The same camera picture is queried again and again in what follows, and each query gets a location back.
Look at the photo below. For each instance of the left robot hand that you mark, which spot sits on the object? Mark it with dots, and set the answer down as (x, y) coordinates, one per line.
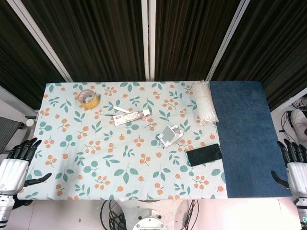
(13, 173)

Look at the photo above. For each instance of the grey ribbed panel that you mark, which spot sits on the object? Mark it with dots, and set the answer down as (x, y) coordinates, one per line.
(8, 134)

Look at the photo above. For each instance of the white partition frame post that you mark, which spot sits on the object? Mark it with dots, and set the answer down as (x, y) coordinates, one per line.
(148, 38)
(38, 36)
(227, 38)

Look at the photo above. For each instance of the thin black pen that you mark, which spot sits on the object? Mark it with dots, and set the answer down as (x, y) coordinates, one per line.
(109, 115)

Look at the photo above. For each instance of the floral leaf print tablecloth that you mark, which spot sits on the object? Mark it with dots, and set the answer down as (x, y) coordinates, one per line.
(100, 153)

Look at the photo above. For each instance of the white shoe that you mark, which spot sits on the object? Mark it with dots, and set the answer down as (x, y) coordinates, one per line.
(299, 121)

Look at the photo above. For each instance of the black smartphone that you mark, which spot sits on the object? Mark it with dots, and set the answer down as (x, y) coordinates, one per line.
(204, 155)

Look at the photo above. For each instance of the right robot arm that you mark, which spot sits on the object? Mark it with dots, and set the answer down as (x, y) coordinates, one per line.
(302, 210)

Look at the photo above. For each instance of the small white cylinder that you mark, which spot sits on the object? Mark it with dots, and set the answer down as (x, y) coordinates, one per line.
(29, 122)

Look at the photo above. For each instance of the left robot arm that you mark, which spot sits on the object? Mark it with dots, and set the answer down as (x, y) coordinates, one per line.
(6, 208)

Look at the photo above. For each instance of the clear plastic stick bundle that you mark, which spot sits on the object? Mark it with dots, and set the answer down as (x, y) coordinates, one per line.
(204, 103)

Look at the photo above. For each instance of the floral toothpaste tube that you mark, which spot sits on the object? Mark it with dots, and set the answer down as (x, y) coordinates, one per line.
(127, 118)

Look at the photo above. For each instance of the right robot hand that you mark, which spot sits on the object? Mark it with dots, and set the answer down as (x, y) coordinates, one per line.
(298, 177)

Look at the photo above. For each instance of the white folding phone stand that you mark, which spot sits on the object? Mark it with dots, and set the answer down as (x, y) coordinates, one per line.
(169, 135)

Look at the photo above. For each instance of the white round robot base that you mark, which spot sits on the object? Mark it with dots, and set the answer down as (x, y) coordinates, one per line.
(153, 215)

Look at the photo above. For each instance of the yellow tape roll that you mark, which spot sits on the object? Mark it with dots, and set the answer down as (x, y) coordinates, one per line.
(92, 103)

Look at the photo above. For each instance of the blue fabric mat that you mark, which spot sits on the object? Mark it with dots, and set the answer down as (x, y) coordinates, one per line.
(247, 143)

